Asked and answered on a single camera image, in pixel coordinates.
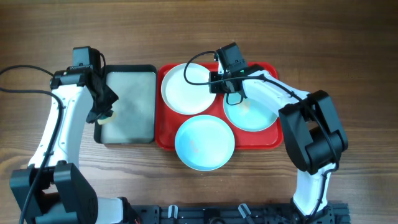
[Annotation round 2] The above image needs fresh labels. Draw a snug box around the left black cable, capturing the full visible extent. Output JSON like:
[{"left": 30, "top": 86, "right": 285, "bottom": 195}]
[{"left": 0, "top": 64, "right": 66, "bottom": 224}]

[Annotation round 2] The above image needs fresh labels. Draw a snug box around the light blue front plate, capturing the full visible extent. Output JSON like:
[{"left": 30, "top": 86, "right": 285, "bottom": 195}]
[{"left": 175, "top": 115, "right": 235, "bottom": 172}]

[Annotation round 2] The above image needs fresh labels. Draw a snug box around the green yellow sponge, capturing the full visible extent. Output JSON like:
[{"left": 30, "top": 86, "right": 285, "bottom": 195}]
[{"left": 96, "top": 110, "right": 116, "bottom": 125}]

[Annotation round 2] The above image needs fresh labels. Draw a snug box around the red plastic tray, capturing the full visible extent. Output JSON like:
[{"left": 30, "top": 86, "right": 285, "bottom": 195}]
[{"left": 154, "top": 63, "right": 283, "bottom": 151}]

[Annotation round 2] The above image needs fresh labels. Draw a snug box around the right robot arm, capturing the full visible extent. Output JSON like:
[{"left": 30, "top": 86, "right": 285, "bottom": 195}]
[{"left": 209, "top": 64, "right": 348, "bottom": 222}]

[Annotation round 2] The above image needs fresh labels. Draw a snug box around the right black cable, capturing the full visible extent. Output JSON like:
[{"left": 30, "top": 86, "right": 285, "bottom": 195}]
[{"left": 183, "top": 50, "right": 340, "bottom": 215}]

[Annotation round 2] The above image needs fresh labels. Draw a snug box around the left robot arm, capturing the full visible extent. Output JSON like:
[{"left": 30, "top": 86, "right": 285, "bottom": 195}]
[{"left": 10, "top": 68, "right": 141, "bottom": 223}]

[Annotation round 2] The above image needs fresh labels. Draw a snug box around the black water basin tray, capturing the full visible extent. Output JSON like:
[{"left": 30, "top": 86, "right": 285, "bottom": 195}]
[{"left": 94, "top": 65, "right": 157, "bottom": 144}]

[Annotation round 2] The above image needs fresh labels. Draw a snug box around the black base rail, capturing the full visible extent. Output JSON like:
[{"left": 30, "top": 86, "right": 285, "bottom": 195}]
[{"left": 124, "top": 203, "right": 351, "bottom": 224}]

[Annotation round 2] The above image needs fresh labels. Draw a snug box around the white round plate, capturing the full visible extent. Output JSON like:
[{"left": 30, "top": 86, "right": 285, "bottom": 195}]
[{"left": 160, "top": 63, "right": 216, "bottom": 115}]

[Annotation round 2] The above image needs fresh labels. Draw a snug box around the black cable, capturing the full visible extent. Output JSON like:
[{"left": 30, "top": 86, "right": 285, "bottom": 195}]
[
  {"left": 0, "top": 64, "right": 66, "bottom": 224},
  {"left": 183, "top": 50, "right": 340, "bottom": 215}
]

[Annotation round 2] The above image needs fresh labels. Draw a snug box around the teal plate on right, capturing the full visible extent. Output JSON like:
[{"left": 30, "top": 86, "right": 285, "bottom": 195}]
[{"left": 223, "top": 93, "right": 278, "bottom": 132}]

